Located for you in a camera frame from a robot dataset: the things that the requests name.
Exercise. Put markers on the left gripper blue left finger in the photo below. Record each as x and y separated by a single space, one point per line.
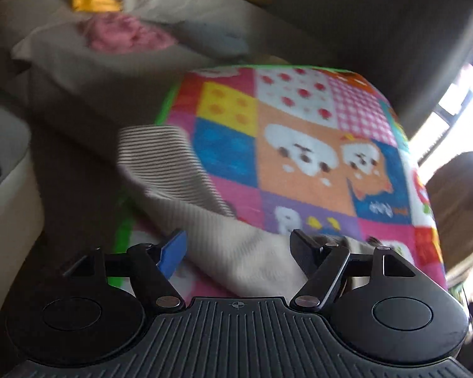
151 266

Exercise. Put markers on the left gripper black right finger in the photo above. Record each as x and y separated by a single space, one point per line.
323 261

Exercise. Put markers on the striped knit sweater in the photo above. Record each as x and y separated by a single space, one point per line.
167 181

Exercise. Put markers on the colourful cartoon play mat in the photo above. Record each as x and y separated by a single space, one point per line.
328 141

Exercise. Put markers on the brown blanket on chair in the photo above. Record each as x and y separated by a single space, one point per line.
450 190

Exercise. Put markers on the pink cloth on sofa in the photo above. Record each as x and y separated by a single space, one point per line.
117 33

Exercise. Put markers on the beige covered sofa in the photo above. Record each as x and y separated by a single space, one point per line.
90 67

